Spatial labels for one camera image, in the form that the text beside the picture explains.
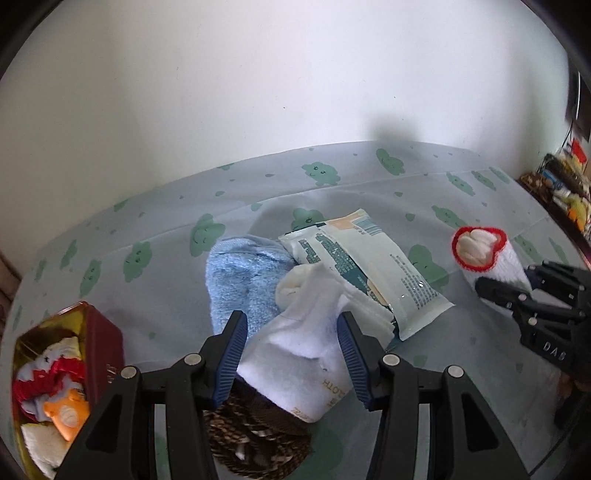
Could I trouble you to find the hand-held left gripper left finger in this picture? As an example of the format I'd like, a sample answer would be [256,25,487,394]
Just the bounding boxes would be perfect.
[55,311,249,480]

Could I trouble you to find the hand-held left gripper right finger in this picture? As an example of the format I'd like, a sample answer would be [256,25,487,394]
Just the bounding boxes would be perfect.
[336,311,529,480]

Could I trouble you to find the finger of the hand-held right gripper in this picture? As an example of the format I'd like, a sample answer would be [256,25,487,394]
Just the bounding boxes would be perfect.
[529,261,591,305]
[475,275,541,319]

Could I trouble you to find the white sock red trim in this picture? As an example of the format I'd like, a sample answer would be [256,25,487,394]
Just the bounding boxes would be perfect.
[451,225,532,301]

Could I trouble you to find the blue fluffy sock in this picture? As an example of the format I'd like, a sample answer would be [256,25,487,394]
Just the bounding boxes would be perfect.
[204,234,296,344]

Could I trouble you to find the brown patterned cloth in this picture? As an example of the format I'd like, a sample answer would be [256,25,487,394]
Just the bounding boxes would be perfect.
[203,383,312,480]

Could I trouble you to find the large white wet wipe packet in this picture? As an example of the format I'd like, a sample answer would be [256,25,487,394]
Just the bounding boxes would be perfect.
[318,210,455,342]

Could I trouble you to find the small teal printed wipe packet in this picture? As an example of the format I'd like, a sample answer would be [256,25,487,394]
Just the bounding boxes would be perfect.
[279,228,333,278]

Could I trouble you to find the red tin box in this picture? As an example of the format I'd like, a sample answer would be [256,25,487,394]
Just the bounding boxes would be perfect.
[11,301,124,480]

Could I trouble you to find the orange plastic toy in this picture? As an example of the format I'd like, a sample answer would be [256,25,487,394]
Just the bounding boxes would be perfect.
[44,388,90,441]

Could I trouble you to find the red white socks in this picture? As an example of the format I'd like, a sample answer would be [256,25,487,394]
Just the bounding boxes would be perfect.
[13,336,88,411]

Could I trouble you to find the pale bluish white cloth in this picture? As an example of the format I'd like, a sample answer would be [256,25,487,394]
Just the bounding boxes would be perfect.
[18,397,52,423]

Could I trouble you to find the dark wooden side cabinet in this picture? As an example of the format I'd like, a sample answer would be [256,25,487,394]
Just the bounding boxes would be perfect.
[517,171,591,268]

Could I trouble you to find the pile of small items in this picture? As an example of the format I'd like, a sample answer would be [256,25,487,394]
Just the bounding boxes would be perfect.
[538,136,591,232]

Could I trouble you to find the green cloud print tablecloth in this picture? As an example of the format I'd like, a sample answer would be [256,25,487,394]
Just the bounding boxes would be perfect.
[0,141,591,480]

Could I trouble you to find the thin black cable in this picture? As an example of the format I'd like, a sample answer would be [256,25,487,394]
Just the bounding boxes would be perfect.
[526,411,573,478]

